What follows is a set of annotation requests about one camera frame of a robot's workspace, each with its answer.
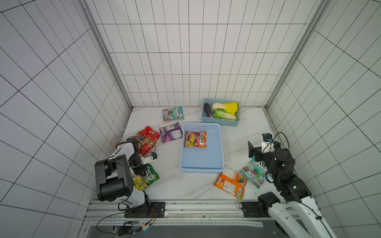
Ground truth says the purple toy eggplant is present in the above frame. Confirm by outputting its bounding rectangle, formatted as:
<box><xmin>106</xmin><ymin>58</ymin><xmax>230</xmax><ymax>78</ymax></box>
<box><xmin>204</xmin><ymin>103</ymin><xmax>213</xmax><ymax>118</ymax></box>

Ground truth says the small teal basket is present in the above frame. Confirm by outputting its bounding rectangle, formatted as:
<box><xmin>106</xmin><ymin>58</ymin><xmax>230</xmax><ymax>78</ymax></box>
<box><xmin>201</xmin><ymin>98</ymin><xmax>241</xmax><ymax>127</ymax></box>

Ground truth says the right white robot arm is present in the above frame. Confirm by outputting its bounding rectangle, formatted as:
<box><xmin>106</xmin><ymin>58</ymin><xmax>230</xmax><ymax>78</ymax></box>
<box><xmin>248</xmin><ymin>141</ymin><xmax>336</xmax><ymax>238</ymax></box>

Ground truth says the aluminium mounting rail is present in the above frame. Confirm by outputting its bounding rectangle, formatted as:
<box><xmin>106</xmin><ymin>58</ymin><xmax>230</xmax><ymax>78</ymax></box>
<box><xmin>85</xmin><ymin>200</ymin><xmax>270</xmax><ymax>222</ymax></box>

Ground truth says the green toy cabbage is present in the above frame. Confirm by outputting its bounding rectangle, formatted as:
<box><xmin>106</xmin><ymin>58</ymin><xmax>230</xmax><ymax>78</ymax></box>
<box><xmin>213</xmin><ymin>109</ymin><xmax>237</xmax><ymax>121</ymax></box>

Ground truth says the large light blue basket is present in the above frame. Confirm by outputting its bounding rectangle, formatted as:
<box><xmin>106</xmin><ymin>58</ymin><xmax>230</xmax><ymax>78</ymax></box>
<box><xmin>180</xmin><ymin>122</ymin><xmax>225</xmax><ymax>174</ymax></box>

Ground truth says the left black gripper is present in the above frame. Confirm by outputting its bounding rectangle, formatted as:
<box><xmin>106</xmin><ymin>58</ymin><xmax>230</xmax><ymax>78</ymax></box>
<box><xmin>128</xmin><ymin>152</ymin><xmax>147</xmax><ymax>176</ymax></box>

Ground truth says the orange snack bag front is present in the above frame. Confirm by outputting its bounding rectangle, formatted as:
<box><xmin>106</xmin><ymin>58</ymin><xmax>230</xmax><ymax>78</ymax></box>
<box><xmin>214</xmin><ymin>167</ymin><xmax>248</xmax><ymax>200</ymax></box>

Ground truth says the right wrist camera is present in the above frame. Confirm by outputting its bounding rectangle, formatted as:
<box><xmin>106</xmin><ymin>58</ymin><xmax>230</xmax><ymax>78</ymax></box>
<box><xmin>262</xmin><ymin>133</ymin><xmax>274</xmax><ymax>154</ymax></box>

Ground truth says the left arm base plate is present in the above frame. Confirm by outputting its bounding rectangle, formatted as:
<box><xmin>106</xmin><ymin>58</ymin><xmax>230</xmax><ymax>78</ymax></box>
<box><xmin>124</xmin><ymin>202</ymin><xmax>166</xmax><ymax>219</ymax></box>

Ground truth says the green Fox's candy bag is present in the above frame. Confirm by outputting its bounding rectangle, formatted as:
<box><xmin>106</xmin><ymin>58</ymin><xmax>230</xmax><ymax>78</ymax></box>
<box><xmin>133</xmin><ymin>164</ymin><xmax>160</xmax><ymax>191</ymax></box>

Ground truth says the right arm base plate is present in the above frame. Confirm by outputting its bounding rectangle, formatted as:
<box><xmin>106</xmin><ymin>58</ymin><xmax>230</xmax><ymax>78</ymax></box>
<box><xmin>239</xmin><ymin>201</ymin><xmax>262</xmax><ymax>218</ymax></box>

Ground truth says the clear pink plastic cup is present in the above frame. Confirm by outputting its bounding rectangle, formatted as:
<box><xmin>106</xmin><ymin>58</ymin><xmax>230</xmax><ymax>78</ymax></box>
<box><xmin>110</xmin><ymin>136</ymin><xmax>123</xmax><ymax>147</ymax></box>

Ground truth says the pink yellow Fox's candy bag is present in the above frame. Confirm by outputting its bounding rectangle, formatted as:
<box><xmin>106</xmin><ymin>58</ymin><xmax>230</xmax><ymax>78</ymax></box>
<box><xmin>184</xmin><ymin>131</ymin><xmax>207</xmax><ymax>148</ymax></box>

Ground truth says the purple candy bag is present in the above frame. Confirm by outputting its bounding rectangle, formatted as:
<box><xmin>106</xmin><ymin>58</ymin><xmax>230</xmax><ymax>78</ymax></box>
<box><xmin>159</xmin><ymin>123</ymin><xmax>183</xmax><ymax>143</ymax></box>

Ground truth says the teal red Fox's candy bag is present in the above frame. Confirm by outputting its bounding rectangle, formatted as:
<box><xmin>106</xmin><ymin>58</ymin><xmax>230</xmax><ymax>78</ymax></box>
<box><xmin>239</xmin><ymin>157</ymin><xmax>267</xmax><ymax>188</ymax></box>

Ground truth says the yellow toy cabbage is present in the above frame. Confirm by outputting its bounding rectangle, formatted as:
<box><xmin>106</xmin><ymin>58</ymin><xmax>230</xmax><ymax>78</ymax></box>
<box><xmin>212</xmin><ymin>102</ymin><xmax>239</xmax><ymax>114</ymax></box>

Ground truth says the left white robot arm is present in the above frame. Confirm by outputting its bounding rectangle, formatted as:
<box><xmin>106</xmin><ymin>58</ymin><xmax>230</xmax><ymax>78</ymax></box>
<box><xmin>94</xmin><ymin>137</ymin><xmax>151</xmax><ymax>216</ymax></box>

